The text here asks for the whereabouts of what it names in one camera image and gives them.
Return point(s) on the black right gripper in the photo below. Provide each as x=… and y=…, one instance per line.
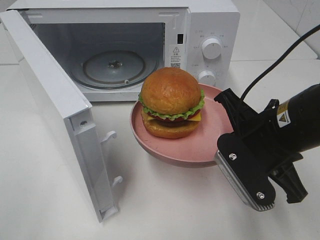
x=260, y=132

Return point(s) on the pink plate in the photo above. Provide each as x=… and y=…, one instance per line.
x=195, y=150

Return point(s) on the white microwave knob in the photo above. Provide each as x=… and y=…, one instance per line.
x=211, y=48
x=207, y=77

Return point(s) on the burger with lettuce and cheese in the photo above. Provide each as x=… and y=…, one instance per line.
x=172, y=100

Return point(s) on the white microwave door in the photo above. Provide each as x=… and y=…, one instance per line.
x=67, y=113

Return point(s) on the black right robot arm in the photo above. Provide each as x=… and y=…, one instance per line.
x=299, y=120

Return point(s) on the glass microwave turntable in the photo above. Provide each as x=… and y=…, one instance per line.
x=114, y=69

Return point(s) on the white microwave oven body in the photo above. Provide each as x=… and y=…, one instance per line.
x=170, y=30

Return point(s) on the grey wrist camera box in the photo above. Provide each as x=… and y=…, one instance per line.
x=244, y=174

